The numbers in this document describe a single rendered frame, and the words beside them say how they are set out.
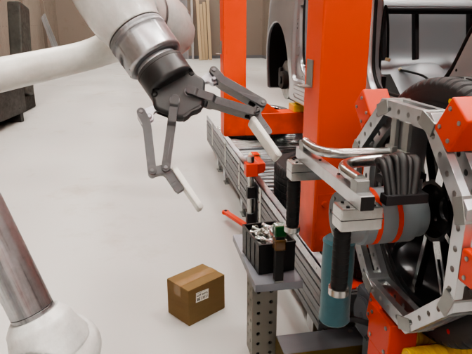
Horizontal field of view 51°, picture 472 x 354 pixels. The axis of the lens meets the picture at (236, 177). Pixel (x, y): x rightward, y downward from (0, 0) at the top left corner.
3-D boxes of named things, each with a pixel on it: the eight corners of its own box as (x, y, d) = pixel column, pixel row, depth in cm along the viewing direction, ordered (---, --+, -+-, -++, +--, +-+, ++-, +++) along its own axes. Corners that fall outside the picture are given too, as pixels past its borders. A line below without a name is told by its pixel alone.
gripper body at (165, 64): (180, 62, 77) (213, 109, 76) (133, 88, 75) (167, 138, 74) (182, 38, 70) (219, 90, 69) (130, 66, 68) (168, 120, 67)
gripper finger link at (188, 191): (175, 164, 68) (171, 166, 68) (204, 206, 67) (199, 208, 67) (175, 169, 71) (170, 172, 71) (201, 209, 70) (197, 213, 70)
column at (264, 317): (275, 356, 202) (278, 263, 190) (251, 359, 200) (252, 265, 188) (269, 341, 211) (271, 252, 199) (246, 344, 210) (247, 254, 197)
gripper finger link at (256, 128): (246, 124, 74) (251, 122, 74) (274, 162, 73) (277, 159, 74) (250, 117, 71) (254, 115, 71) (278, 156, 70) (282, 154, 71)
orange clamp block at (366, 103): (396, 114, 133) (388, 88, 137) (369, 115, 131) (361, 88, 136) (386, 128, 139) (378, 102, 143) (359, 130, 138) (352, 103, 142)
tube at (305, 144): (397, 162, 120) (402, 119, 116) (321, 166, 116) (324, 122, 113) (366, 145, 136) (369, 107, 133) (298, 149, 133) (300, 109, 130)
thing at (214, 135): (314, 173, 449) (316, 130, 438) (220, 178, 434) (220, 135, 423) (284, 147, 543) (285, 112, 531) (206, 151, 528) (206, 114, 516)
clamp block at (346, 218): (382, 230, 100) (385, 205, 99) (340, 233, 99) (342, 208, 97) (371, 220, 105) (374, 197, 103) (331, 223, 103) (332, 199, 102)
